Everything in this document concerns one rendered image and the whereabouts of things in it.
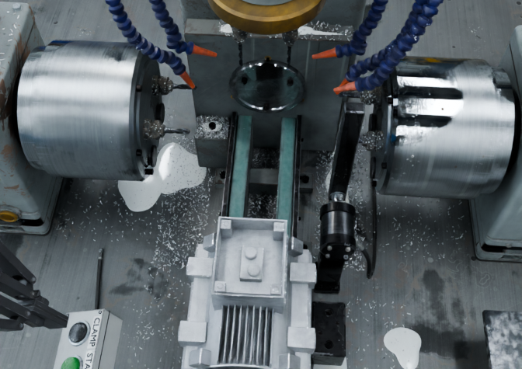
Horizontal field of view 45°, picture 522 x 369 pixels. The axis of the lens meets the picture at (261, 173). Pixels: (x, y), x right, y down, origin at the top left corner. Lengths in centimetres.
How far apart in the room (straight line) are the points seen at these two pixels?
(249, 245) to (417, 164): 32
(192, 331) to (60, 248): 48
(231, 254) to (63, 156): 36
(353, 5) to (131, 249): 65
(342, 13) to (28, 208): 71
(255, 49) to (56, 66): 34
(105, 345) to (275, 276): 26
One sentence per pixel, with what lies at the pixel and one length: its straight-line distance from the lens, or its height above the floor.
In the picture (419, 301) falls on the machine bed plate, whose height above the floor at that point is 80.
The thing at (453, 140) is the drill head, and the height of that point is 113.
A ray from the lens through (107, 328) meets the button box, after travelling 97.
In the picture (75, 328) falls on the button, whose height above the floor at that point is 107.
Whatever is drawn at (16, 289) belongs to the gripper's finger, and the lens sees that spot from 86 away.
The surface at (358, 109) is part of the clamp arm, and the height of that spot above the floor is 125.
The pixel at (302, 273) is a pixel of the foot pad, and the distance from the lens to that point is 96.
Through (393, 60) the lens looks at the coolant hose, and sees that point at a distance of 93.
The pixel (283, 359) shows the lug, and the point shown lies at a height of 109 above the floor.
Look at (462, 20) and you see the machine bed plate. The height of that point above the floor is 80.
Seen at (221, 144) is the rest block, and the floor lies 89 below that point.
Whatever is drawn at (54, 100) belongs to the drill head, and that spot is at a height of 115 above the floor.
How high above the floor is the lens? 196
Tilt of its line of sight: 58 degrees down
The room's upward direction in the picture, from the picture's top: straight up
